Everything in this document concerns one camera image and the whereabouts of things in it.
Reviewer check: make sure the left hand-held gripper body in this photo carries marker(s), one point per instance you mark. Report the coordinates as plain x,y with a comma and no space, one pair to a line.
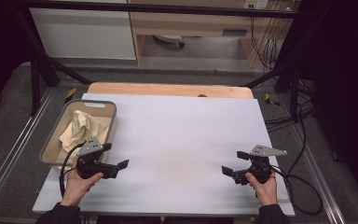
90,166

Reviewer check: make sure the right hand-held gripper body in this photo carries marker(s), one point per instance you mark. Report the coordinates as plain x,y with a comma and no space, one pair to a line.
259,169

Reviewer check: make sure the cream knit garment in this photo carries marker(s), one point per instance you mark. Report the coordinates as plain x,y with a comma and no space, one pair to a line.
80,126

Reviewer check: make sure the beige basket with grey rim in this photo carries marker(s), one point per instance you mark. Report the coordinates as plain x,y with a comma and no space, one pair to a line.
103,112

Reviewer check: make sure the person's right hand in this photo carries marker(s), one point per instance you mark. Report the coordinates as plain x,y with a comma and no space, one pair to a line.
265,191

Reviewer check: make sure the person's left hand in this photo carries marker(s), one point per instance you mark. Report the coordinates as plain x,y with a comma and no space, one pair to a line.
76,186

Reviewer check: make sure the yellow and black clamp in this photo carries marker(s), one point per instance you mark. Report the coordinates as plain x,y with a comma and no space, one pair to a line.
71,95
271,100

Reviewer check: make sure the wooden table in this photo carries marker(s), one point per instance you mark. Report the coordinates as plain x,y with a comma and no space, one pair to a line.
167,89

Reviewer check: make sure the white cabinet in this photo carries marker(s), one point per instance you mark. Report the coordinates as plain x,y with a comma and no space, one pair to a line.
80,34

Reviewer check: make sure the office chair base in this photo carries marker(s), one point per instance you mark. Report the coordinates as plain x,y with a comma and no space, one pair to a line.
169,38

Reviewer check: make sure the light wooden desk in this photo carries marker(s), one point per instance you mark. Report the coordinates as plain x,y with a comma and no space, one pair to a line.
192,23

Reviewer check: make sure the aluminium floor rail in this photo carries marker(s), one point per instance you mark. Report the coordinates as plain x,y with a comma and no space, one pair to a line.
318,174
15,146

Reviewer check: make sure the black metal frame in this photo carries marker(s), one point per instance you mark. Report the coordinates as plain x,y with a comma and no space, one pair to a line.
155,8

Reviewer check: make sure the white wall socket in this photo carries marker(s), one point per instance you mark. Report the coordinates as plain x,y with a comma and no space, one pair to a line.
256,3

